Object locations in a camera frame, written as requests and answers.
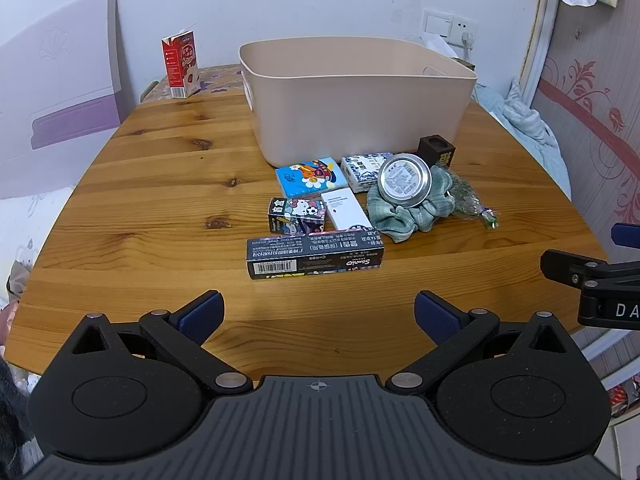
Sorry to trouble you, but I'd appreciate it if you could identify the floral wardrobe door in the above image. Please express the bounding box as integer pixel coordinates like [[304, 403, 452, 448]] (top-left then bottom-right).
[[519, 0, 640, 241]]

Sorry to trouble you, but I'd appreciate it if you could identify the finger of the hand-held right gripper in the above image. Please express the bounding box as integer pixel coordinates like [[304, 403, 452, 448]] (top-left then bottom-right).
[[540, 249, 640, 290], [611, 222, 640, 250]]

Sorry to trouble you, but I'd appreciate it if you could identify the dark fuzzy cloth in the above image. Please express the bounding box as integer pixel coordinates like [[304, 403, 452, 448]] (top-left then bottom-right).
[[0, 355, 32, 463]]

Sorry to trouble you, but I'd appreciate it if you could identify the long black printed box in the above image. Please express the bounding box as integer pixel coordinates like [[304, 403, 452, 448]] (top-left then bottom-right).
[[246, 230, 386, 281]]

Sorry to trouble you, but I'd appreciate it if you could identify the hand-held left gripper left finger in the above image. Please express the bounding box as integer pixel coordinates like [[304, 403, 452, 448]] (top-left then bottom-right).
[[70, 290, 254, 396]]

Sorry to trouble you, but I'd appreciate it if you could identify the blue white patterned tissue pack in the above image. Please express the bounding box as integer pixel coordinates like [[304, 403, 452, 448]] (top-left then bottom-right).
[[341, 151, 396, 194]]

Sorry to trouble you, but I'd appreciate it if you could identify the dark brown wooden block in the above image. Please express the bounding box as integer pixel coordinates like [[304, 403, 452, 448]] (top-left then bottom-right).
[[418, 134, 457, 167]]

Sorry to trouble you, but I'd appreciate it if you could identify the light blue blanket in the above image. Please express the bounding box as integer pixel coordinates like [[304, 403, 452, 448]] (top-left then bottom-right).
[[472, 77, 572, 200]]

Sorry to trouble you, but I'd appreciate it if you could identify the white purple floral panel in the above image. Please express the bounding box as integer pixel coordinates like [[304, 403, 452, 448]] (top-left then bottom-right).
[[0, 0, 128, 202]]

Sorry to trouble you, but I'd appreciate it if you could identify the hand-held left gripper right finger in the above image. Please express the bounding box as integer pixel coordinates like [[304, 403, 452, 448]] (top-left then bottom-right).
[[387, 290, 576, 395]]

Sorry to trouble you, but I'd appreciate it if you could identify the beige plastic storage bin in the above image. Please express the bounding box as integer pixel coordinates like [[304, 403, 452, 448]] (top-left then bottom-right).
[[238, 36, 479, 168]]

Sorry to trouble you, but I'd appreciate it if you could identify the clear bag of dried plant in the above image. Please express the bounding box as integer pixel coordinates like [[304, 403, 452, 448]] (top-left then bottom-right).
[[445, 167, 501, 231]]

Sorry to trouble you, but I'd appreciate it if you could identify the small white box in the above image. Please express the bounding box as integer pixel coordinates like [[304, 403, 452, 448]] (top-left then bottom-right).
[[320, 188, 374, 233]]

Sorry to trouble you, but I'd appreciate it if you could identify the cartoon print tissue pack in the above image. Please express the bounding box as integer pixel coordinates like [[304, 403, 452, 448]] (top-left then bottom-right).
[[275, 156, 349, 199]]

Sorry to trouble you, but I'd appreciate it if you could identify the white wall switch socket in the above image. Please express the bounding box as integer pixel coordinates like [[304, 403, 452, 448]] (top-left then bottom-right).
[[422, 8, 479, 44]]

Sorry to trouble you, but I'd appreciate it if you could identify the cartoon cat print box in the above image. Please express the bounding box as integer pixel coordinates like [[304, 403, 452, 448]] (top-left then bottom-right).
[[268, 197, 327, 235]]

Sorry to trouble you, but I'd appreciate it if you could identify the green checked scrunchie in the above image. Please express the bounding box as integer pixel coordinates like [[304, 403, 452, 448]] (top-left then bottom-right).
[[366, 165, 457, 245]]

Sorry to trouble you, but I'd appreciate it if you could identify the floral patterned cloth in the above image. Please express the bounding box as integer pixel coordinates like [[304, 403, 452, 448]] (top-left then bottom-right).
[[139, 63, 247, 105]]

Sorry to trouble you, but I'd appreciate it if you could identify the red milk carton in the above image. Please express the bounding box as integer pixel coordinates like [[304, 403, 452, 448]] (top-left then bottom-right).
[[160, 30, 201, 100]]

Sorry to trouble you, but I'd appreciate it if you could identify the round silver metal tin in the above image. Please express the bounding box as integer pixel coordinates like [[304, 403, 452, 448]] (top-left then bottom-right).
[[377, 154, 433, 209]]

